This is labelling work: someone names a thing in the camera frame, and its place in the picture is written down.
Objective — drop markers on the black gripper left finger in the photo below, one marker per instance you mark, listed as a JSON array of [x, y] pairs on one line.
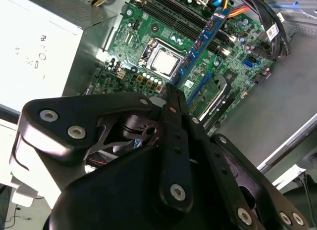
[[74, 108]]

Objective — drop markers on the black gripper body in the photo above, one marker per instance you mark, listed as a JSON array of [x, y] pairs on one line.
[[119, 195]]

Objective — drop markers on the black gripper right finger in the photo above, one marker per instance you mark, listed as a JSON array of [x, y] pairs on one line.
[[247, 190]]

